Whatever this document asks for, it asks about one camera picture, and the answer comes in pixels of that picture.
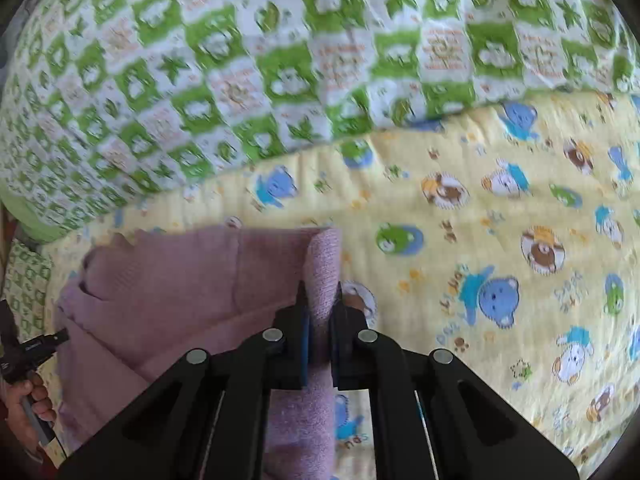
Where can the green patterned pillow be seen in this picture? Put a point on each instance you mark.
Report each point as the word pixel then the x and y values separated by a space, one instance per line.
pixel 25 289

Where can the person's left hand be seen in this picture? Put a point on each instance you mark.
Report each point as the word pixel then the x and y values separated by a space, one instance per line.
pixel 23 398

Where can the purple knitted sweater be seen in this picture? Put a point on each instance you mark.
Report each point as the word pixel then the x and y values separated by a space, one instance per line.
pixel 138 304

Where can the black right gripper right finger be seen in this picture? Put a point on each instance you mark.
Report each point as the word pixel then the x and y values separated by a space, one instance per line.
pixel 346 322

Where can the yellow bear print bedsheet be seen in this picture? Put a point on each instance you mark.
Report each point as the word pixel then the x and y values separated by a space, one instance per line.
pixel 520 256

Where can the green white checkered quilt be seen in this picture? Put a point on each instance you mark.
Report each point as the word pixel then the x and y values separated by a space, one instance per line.
pixel 107 101

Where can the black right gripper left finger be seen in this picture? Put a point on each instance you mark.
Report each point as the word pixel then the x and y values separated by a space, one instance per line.
pixel 290 363

